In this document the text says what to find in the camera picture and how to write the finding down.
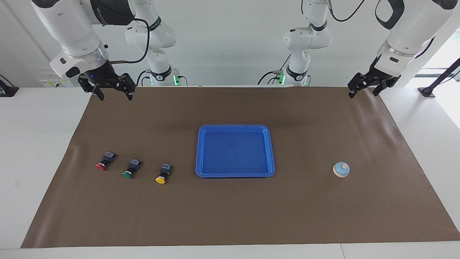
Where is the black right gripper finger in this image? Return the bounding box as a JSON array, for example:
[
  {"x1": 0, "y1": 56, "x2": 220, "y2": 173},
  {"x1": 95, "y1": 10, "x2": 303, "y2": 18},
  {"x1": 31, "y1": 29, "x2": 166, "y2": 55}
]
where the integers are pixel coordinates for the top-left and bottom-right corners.
[
  {"x1": 121, "y1": 83, "x2": 135, "y2": 101},
  {"x1": 91, "y1": 82, "x2": 105, "y2": 101}
]

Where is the red push button switch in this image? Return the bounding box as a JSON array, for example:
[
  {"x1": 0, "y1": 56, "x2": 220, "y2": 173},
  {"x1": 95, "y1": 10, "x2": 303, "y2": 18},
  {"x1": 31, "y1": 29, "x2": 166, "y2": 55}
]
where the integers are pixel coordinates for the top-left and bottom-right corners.
[{"x1": 96, "y1": 151, "x2": 116, "y2": 171}]

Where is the green push button switch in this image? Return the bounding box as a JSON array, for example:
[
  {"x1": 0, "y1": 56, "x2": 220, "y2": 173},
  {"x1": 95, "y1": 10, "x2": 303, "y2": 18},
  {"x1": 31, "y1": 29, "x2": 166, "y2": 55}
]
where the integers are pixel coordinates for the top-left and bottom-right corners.
[{"x1": 122, "y1": 158, "x2": 142, "y2": 179}]

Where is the yellow push button switch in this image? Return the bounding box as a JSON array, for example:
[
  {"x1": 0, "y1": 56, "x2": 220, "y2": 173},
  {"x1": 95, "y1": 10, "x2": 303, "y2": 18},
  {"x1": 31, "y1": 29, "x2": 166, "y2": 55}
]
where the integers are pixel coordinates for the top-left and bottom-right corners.
[{"x1": 155, "y1": 163, "x2": 172, "y2": 185}]

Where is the light blue desk bell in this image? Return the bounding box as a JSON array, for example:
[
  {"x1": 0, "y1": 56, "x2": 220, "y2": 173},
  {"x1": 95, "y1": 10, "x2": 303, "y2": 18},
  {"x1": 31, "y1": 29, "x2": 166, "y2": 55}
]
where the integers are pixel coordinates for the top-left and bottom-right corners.
[{"x1": 332, "y1": 162, "x2": 350, "y2": 178}]

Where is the blue plastic tray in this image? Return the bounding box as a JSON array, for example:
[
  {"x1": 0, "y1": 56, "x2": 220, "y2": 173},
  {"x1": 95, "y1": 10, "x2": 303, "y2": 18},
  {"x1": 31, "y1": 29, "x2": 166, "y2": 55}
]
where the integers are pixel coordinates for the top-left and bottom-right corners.
[{"x1": 195, "y1": 124, "x2": 276, "y2": 178}]

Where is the brown paper table mat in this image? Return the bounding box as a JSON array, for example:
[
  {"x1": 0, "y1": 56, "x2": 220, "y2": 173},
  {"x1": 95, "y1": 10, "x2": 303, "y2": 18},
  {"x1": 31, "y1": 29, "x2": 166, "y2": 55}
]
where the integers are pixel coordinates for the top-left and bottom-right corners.
[{"x1": 20, "y1": 86, "x2": 460, "y2": 249}]

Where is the black right arm base cable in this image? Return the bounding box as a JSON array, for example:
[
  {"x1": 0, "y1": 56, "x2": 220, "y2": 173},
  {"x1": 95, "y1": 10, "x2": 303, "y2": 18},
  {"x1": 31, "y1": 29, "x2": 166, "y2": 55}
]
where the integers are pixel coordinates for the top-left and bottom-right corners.
[{"x1": 136, "y1": 69, "x2": 152, "y2": 87}]

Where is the black arm base cable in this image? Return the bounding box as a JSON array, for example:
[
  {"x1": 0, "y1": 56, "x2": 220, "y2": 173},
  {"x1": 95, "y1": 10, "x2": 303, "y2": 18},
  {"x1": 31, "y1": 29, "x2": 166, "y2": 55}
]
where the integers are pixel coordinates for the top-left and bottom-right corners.
[
  {"x1": 136, "y1": 69, "x2": 152, "y2": 87},
  {"x1": 257, "y1": 54, "x2": 292, "y2": 85}
]

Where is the white wall socket box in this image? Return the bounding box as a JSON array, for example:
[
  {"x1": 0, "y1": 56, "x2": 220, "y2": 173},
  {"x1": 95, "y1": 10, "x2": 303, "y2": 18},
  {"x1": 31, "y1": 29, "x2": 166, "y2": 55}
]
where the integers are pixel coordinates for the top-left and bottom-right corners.
[{"x1": 39, "y1": 70, "x2": 74, "y2": 88}]

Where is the black right arm gripper cable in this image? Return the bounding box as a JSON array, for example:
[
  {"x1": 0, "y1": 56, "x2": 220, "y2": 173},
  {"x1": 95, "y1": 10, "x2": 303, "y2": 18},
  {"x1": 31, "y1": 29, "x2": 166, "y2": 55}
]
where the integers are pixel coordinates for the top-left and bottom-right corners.
[{"x1": 108, "y1": 18, "x2": 150, "y2": 64}]

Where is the black arm gripper cable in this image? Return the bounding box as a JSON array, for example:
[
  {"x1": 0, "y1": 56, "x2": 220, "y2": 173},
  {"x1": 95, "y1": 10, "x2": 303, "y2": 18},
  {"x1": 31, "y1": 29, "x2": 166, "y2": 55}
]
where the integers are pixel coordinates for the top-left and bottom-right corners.
[
  {"x1": 329, "y1": 0, "x2": 365, "y2": 22},
  {"x1": 108, "y1": 18, "x2": 150, "y2": 64}
]

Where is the tall black camera stand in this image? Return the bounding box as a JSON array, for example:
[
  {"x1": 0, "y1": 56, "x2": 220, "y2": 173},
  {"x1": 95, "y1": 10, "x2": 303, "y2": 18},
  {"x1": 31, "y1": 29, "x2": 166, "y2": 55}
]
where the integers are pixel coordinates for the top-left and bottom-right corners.
[{"x1": 418, "y1": 58, "x2": 460, "y2": 98}]

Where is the black left arm gripper cable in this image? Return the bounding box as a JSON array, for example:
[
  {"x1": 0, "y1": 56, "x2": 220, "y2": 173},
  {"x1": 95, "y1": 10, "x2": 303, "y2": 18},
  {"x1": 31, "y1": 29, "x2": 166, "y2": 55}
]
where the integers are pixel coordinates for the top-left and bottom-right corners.
[{"x1": 329, "y1": 0, "x2": 365, "y2": 22}]

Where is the black left arm base cable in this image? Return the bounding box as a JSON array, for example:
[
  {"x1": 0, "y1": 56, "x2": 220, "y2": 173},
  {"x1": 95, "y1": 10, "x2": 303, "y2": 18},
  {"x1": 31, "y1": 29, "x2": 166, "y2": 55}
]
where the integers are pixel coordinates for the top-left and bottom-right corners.
[{"x1": 257, "y1": 54, "x2": 292, "y2": 85}]

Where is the short black camera stand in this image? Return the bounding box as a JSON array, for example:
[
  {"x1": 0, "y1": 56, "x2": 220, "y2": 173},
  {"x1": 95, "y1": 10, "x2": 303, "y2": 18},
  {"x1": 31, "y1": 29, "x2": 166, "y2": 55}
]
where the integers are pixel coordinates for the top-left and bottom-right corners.
[{"x1": 0, "y1": 74, "x2": 19, "y2": 97}]

